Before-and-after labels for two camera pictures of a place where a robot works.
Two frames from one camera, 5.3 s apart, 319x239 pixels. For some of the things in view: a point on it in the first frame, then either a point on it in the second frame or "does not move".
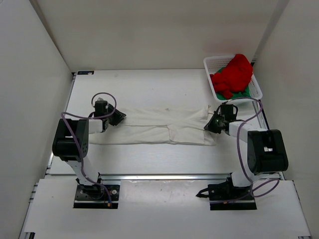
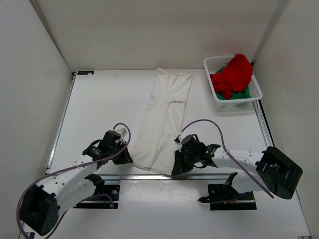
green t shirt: [222, 95] does not move
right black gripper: [211, 127] -> [180, 167]
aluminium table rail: [150, 177] does not move
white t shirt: [159, 126] -> [161, 122]
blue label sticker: [85, 72] does not move
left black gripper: [118, 117] -> [126, 158]
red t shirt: [235, 77] does not move
